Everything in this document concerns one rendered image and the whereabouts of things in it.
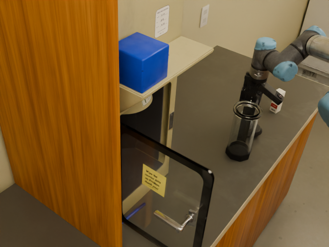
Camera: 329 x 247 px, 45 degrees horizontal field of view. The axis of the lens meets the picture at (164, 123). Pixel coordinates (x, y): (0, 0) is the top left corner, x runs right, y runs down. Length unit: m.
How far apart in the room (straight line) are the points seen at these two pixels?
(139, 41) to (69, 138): 0.32
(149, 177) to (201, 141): 0.65
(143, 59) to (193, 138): 0.86
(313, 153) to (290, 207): 0.63
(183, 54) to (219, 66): 1.13
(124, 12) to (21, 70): 0.32
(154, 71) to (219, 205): 0.67
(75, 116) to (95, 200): 0.28
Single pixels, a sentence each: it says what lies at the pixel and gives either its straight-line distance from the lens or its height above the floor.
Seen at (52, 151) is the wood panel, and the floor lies 1.24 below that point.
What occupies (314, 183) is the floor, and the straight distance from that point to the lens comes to 3.04.
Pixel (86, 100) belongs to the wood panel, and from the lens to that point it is 0.92.
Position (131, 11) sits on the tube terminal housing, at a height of 1.65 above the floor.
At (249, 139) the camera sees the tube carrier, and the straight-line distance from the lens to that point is 1.56.
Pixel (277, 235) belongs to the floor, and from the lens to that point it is 2.64.
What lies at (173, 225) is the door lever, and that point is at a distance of 1.03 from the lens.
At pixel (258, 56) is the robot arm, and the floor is 1.33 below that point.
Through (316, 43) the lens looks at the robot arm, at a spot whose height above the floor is 1.45.
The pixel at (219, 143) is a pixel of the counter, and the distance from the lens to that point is 1.68.
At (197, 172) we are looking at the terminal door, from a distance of 0.93.
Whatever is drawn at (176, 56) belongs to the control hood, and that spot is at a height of 1.51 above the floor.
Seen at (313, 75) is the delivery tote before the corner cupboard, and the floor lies 0.24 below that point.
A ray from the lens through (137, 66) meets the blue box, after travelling 0.89.
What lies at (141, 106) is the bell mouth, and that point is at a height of 1.33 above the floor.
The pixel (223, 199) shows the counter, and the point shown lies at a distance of 1.47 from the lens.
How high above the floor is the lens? 2.03
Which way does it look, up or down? 38 degrees down
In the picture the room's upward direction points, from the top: 4 degrees clockwise
